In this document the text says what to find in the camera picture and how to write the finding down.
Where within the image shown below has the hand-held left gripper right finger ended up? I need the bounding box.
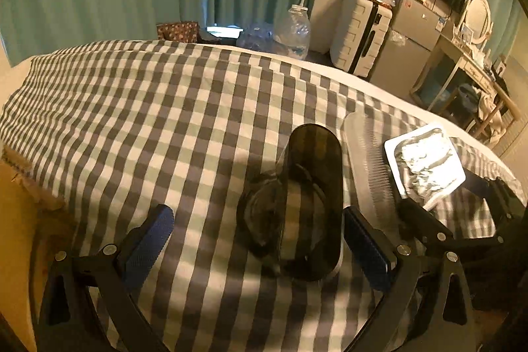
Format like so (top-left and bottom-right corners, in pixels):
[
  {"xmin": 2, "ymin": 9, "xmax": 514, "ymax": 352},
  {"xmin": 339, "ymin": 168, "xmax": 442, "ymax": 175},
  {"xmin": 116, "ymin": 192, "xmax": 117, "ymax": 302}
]
[{"xmin": 343, "ymin": 206, "xmax": 477, "ymax": 352}]

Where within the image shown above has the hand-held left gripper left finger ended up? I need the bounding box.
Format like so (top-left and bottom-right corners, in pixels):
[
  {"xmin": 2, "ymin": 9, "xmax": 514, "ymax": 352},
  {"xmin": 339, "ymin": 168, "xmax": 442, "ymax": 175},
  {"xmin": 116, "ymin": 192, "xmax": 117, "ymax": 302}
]
[{"xmin": 38, "ymin": 204, "xmax": 175, "ymax": 352}]

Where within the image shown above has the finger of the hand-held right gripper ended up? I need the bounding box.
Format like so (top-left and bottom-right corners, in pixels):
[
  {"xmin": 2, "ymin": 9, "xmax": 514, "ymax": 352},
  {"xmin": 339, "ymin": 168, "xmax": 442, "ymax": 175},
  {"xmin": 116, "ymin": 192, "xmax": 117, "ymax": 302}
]
[
  {"xmin": 464, "ymin": 170, "xmax": 514, "ymax": 212},
  {"xmin": 397, "ymin": 197, "xmax": 454, "ymax": 249}
]

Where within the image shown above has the white plastic tray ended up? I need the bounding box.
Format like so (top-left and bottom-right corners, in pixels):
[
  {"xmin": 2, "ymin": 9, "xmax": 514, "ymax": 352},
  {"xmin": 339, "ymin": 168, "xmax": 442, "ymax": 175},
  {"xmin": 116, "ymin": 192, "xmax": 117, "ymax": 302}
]
[{"xmin": 383, "ymin": 124, "xmax": 467, "ymax": 211}]

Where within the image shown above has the dark translucent plastic container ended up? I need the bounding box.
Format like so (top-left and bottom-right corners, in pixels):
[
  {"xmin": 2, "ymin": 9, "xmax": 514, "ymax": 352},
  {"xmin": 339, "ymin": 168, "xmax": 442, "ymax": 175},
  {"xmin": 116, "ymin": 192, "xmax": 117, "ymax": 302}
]
[{"xmin": 237, "ymin": 124, "xmax": 344, "ymax": 282}]

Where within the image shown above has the large cardboard box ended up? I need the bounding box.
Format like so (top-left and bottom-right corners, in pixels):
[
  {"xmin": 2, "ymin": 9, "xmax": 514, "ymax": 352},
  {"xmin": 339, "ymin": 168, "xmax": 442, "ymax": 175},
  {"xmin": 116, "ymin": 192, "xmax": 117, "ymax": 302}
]
[{"xmin": 0, "ymin": 146, "xmax": 75, "ymax": 352}]

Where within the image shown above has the crumpled silver foil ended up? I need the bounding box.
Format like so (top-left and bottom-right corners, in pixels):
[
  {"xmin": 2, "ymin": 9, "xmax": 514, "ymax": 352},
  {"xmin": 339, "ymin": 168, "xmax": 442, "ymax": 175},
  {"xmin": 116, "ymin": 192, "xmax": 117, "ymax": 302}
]
[{"xmin": 394, "ymin": 133, "xmax": 463, "ymax": 198}]

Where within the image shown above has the clothes pile on chair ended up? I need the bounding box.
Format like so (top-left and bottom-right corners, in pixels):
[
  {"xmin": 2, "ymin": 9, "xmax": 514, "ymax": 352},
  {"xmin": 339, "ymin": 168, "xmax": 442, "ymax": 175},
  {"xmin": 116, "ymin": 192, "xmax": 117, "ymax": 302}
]
[{"xmin": 478, "ymin": 88, "xmax": 514, "ymax": 142}]

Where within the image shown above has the clear ribbed plastic lid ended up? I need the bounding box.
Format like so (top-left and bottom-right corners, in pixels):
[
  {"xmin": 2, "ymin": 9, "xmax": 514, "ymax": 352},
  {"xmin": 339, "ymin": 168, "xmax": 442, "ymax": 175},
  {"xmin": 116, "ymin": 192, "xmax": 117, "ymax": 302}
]
[{"xmin": 342, "ymin": 112, "xmax": 399, "ymax": 237}]

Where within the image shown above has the checkered blanket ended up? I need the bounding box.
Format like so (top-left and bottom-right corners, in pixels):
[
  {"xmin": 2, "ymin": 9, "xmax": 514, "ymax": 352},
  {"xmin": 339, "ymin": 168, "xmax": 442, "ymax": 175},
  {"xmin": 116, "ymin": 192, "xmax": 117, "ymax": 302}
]
[{"xmin": 0, "ymin": 40, "xmax": 526, "ymax": 352}]

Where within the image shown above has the white vanity desk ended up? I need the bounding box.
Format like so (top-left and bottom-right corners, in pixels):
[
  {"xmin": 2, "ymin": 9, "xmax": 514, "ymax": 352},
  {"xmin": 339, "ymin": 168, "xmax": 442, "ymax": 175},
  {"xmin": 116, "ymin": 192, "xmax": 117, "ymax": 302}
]
[{"xmin": 410, "ymin": 34, "xmax": 516, "ymax": 138}]

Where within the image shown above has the grey mini fridge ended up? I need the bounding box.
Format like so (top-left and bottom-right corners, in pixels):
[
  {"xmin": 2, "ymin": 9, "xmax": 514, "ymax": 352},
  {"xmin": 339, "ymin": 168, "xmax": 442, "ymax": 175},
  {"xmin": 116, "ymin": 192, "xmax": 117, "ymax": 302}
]
[{"xmin": 369, "ymin": 0, "xmax": 450, "ymax": 97}]

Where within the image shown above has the oval vanity mirror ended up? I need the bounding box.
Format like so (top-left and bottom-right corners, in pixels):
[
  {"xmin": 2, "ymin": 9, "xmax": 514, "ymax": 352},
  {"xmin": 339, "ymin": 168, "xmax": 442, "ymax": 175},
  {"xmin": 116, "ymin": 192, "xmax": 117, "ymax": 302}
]
[{"xmin": 462, "ymin": 0, "xmax": 492, "ymax": 45}]

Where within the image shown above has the narrow green curtain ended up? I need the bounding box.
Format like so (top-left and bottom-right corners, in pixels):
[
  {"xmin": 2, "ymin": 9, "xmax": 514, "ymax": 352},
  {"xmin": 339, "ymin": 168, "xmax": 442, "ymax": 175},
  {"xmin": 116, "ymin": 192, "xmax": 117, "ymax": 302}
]
[{"xmin": 474, "ymin": 0, "xmax": 528, "ymax": 80}]

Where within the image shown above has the white suitcase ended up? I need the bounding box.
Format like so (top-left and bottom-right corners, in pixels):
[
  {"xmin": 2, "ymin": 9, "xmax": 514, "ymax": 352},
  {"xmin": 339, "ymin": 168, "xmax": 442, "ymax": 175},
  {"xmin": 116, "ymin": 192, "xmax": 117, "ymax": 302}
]
[{"xmin": 330, "ymin": 0, "xmax": 393, "ymax": 77}]

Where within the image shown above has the patterned brown box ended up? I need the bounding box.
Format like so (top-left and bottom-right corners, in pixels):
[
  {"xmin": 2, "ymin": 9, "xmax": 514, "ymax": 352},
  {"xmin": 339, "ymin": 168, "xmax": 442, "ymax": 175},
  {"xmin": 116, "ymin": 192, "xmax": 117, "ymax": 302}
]
[{"xmin": 157, "ymin": 21, "xmax": 199, "ymax": 43}]

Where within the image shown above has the white flat box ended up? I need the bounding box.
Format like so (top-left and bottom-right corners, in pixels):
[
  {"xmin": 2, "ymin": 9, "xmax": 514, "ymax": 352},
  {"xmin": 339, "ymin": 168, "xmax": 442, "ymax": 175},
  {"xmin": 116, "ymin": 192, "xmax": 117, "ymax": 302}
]
[{"xmin": 206, "ymin": 25, "xmax": 244, "ymax": 41}]

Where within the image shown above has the large clear water jug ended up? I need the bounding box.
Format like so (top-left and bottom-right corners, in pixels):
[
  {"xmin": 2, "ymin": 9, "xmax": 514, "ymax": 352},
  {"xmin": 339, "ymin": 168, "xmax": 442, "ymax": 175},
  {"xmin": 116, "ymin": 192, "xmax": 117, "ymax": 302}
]
[{"xmin": 272, "ymin": 4, "xmax": 311, "ymax": 61}]

